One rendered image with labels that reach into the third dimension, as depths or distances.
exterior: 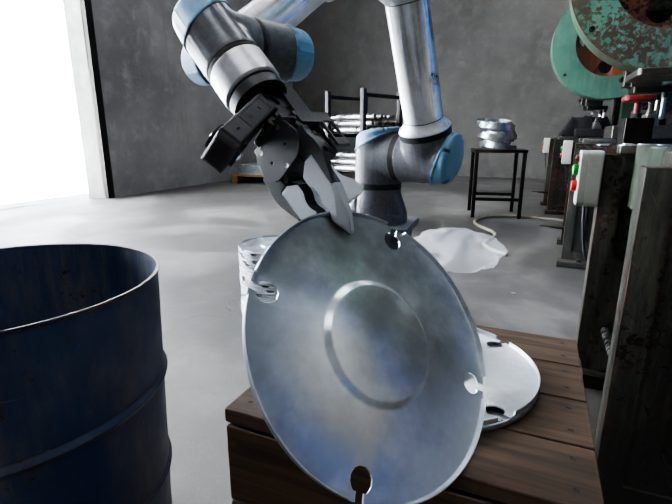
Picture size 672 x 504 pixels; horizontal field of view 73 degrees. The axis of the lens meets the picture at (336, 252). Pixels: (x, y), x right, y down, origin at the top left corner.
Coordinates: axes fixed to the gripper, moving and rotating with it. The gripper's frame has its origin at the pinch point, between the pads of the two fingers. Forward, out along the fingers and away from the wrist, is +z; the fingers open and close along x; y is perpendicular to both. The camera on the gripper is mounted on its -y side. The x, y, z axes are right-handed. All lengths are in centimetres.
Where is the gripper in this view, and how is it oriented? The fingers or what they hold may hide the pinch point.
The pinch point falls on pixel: (337, 228)
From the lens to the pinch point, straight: 48.7
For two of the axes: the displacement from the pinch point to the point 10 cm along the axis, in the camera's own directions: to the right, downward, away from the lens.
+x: -5.5, 5.7, 6.1
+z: 5.5, 8.0, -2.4
